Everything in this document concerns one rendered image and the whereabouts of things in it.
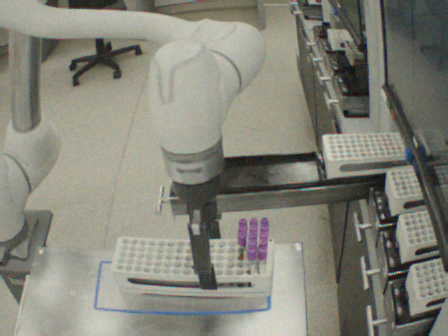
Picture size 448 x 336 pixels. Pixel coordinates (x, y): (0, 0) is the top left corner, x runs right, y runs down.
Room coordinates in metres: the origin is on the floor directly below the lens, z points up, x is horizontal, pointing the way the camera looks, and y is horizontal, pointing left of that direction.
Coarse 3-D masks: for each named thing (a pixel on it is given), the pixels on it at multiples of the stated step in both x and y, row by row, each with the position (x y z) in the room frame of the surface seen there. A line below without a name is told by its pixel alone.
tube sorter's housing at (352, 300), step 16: (384, 112) 1.12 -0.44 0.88; (384, 128) 1.12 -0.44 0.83; (352, 208) 1.12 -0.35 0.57; (352, 224) 1.09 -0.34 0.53; (352, 240) 1.06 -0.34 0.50; (368, 240) 0.86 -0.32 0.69; (352, 256) 1.02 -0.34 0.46; (368, 256) 0.83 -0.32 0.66; (352, 272) 0.98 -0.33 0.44; (352, 288) 0.93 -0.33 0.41; (352, 304) 0.89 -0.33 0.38; (368, 304) 0.72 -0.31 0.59; (352, 320) 0.83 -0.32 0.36
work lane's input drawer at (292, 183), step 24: (240, 168) 1.05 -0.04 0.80; (264, 168) 1.04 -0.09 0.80; (288, 168) 1.03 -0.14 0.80; (312, 168) 1.02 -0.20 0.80; (240, 192) 0.97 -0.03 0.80; (264, 192) 0.96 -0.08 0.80; (288, 192) 0.95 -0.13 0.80; (312, 192) 0.95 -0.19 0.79; (336, 192) 0.94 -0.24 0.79; (360, 192) 0.94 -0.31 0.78
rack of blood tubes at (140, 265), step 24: (120, 240) 0.77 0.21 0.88; (144, 240) 0.77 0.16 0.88; (168, 240) 0.76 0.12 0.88; (216, 240) 0.75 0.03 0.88; (120, 264) 0.70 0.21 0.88; (144, 264) 0.70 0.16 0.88; (168, 264) 0.70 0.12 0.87; (192, 264) 0.69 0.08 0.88; (216, 264) 0.69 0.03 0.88; (240, 264) 0.68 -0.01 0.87; (120, 288) 0.68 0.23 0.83; (144, 288) 0.67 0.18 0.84; (168, 288) 0.66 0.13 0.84; (192, 288) 0.66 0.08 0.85; (240, 288) 0.65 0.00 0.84; (264, 288) 0.64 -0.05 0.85
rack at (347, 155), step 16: (336, 144) 1.02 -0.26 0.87; (352, 144) 1.01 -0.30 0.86; (368, 144) 1.01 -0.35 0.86; (384, 144) 1.00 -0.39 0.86; (400, 144) 0.99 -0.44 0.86; (336, 160) 0.96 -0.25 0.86; (352, 160) 0.96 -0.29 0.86; (368, 160) 0.95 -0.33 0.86; (384, 160) 0.95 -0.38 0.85; (400, 160) 0.98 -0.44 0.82; (336, 176) 0.96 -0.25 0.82
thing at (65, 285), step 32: (64, 256) 0.79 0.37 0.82; (96, 256) 0.78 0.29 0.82; (288, 256) 0.74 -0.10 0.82; (32, 288) 0.68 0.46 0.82; (64, 288) 0.68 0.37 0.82; (96, 288) 0.69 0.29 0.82; (288, 288) 0.65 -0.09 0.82; (32, 320) 0.58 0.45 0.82; (64, 320) 0.59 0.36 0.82; (96, 320) 0.59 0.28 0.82; (128, 320) 0.60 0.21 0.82; (160, 320) 0.60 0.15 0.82; (192, 320) 0.59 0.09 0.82; (224, 320) 0.59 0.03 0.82; (256, 320) 0.58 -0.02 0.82; (288, 320) 0.56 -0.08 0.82
